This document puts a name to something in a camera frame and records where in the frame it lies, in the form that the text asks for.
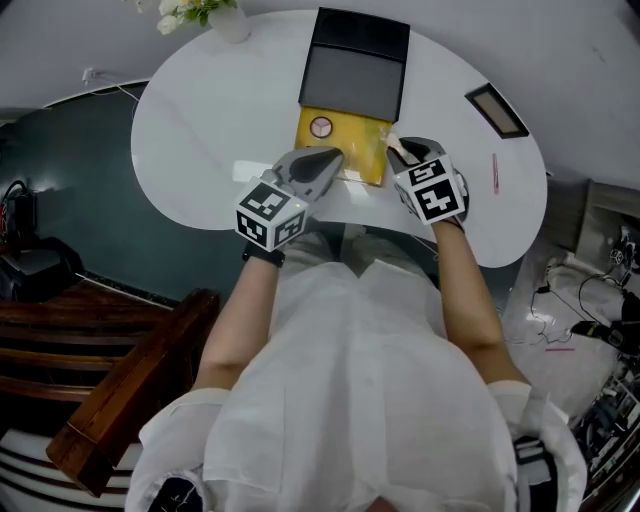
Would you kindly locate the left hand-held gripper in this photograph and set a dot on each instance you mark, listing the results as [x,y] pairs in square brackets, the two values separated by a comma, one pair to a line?
[270,205]

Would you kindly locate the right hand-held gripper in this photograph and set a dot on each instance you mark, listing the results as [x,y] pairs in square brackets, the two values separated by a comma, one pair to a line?
[435,195]

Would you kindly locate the pink pen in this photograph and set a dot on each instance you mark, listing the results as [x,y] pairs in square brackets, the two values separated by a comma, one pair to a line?
[495,174]

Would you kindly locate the yellow box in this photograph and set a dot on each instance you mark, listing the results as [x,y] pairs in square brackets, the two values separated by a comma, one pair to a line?
[360,145]

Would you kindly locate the yellow small item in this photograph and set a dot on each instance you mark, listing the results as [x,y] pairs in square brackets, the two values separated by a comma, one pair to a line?
[321,127]

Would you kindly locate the black box lid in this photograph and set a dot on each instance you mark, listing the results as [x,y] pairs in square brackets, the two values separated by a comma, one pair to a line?
[355,75]

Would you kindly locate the person's left forearm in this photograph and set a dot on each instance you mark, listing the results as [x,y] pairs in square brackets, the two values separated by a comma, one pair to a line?
[235,325]

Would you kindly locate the person's right forearm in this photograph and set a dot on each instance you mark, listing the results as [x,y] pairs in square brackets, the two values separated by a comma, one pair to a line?
[475,305]

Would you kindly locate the black wristband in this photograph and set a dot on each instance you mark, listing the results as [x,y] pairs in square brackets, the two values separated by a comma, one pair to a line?
[262,256]

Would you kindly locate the person's grey trousers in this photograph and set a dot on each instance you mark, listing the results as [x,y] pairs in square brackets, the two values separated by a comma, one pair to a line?
[360,245]

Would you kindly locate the grey cabinet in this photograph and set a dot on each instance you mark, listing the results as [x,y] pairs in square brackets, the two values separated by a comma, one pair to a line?
[590,215]

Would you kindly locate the white vase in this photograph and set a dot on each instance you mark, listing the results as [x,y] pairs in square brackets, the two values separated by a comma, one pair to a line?
[230,25]

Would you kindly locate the pink floor stick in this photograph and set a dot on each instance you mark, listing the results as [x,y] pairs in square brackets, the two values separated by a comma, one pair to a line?
[560,349]

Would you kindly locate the person's white shirt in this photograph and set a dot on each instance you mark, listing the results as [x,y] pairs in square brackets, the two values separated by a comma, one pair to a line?
[350,390]

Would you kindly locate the white flower bouquet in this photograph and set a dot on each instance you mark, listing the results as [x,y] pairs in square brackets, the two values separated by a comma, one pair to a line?
[180,12]

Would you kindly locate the black floor machine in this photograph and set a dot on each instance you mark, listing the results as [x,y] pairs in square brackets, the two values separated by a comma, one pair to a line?
[35,270]

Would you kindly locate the black picture frame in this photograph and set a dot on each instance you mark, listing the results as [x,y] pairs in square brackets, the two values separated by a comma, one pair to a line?
[497,111]

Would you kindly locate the white wall socket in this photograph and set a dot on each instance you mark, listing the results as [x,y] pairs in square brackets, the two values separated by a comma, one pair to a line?
[91,75]

